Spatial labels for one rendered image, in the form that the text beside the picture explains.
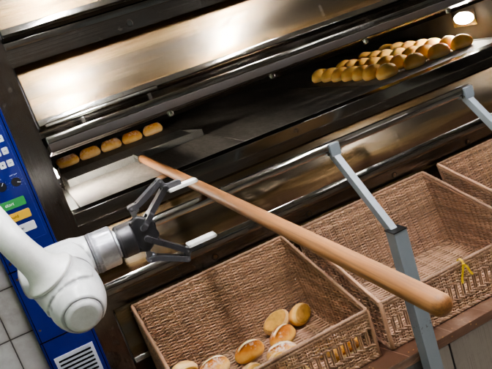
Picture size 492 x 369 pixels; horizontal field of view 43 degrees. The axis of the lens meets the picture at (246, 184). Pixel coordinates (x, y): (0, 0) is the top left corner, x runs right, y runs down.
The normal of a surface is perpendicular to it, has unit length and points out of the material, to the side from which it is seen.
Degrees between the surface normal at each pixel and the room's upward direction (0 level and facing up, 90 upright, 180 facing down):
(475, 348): 90
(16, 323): 90
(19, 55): 90
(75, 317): 109
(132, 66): 70
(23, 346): 90
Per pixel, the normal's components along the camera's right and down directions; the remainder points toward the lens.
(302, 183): 0.24, -0.19
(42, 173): 0.36, 0.13
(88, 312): 0.48, 0.37
